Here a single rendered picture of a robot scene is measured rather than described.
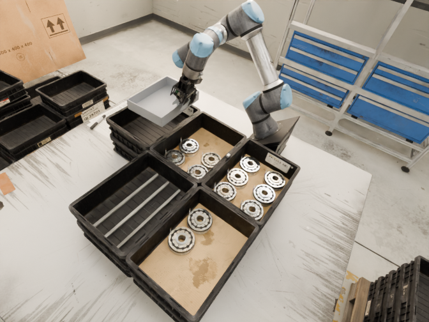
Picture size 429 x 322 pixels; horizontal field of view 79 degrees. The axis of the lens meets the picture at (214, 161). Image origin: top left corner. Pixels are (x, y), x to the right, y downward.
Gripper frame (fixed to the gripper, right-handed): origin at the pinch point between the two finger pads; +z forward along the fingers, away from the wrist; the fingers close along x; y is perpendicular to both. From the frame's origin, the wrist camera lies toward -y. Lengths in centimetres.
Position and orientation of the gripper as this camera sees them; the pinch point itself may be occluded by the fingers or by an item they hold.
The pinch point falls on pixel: (181, 106)
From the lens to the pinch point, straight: 120.6
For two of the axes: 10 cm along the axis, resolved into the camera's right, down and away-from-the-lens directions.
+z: -3.5, 5.1, 7.8
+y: -4.9, 6.1, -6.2
